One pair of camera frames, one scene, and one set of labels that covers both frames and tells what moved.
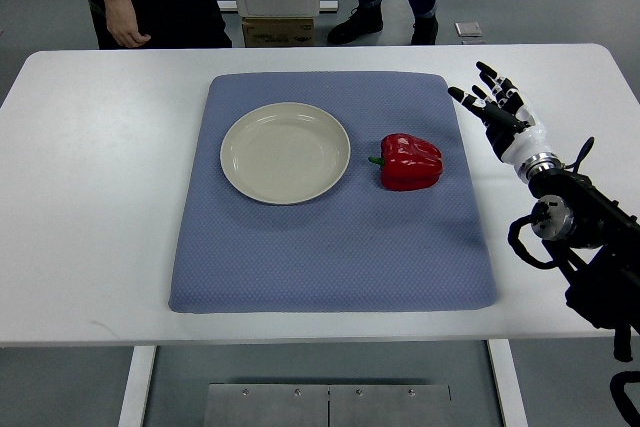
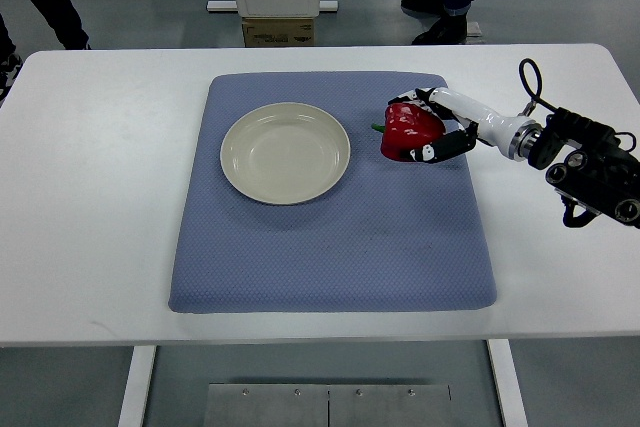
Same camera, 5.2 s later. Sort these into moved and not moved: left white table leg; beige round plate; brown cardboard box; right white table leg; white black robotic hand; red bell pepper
Moved: red bell pepper; white black robotic hand
Not moved: right white table leg; beige round plate; left white table leg; brown cardboard box
